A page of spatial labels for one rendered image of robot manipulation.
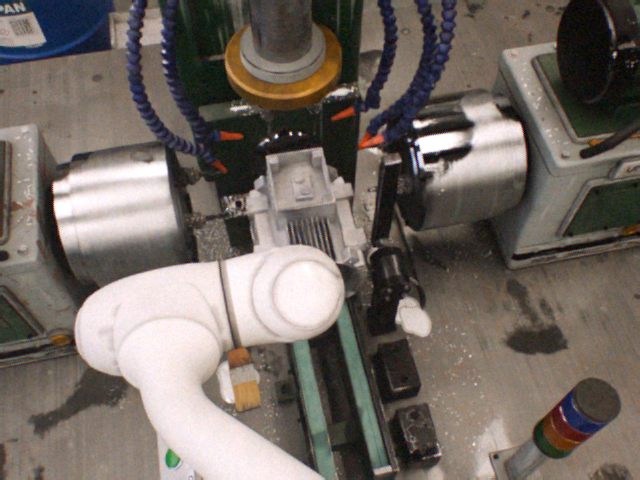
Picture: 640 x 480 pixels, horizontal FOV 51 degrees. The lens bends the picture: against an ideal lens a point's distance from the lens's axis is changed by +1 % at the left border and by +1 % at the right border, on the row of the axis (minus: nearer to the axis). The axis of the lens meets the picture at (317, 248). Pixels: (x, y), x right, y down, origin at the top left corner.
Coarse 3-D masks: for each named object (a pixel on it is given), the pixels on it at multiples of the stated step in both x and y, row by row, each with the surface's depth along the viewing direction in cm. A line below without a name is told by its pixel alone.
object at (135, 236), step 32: (96, 160) 114; (128, 160) 114; (160, 160) 113; (64, 192) 111; (96, 192) 110; (128, 192) 111; (160, 192) 111; (64, 224) 110; (96, 224) 110; (128, 224) 111; (160, 224) 111; (192, 224) 118; (96, 256) 112; (128, 256) 113; (160, 256) 114; (192, 256) 122
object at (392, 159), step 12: (384, 156) 103; (396, 156) 103; (384, 168) 103; (396, 168) 103; (384, 180) 106; (396, 180) 106; (384, 192) 108; (396, 192) 109; (384, 204) 112; (384, 216) 115; (372, 228) 121; (384, 228) 118; (372, 240) 123
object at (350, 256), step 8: (328, 168) 121; (264, 176) 121; (336, 176) 122; (256, 184) 121; (264, 184) 120; (264, 192) 122; (352, 248) 113; (344, 256) 113; (352, 256) 112; (352, 264) 114; (344, 296) 124
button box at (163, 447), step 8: (160, 440) 101; (160, 448) 100; (168, 448) 99; (160, 456) 100; (160, 464) 99; (184, 464) 96; (168, 472) 98; (176, 472) 97; (184, 472) 96; (192, 472) 95
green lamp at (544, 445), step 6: (540, 420) 102; (540, 426) 100; (540, 432) 100; (540, 438) 100; (540, 444) 101; (546, 444) 99; (552, 444) 98; (546, 450) 100; (552, 450) 99; (558, 450) 98; (564, 450) 98; (570, 450) 98; (558, 456) 101
